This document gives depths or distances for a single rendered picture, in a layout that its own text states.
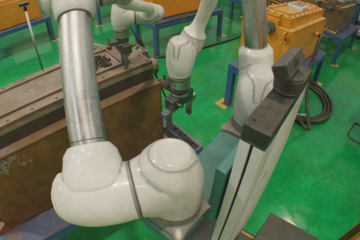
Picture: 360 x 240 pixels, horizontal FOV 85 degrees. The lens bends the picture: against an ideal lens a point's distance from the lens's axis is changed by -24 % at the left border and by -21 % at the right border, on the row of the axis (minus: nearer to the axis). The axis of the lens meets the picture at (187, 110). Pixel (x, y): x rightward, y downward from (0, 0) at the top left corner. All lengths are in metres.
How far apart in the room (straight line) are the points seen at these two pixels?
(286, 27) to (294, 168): 1.62
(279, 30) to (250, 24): 1.95
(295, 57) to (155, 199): 0.44
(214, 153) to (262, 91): 0.28
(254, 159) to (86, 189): 0.37
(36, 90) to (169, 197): 1.18
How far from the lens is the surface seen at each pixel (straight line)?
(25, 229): 1.86
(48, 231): 1.77
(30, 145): 1.40
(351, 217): 2.84
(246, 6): 0.95
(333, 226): 2.67
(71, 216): 0.60
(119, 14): 1.31
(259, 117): 0.48
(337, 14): 5.66
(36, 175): 1.56
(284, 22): 2.92
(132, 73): 1.50
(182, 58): 0.89
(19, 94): 1.59
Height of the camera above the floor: 2.08
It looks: 40 degrees down
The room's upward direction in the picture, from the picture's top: 1 degrees clockwise
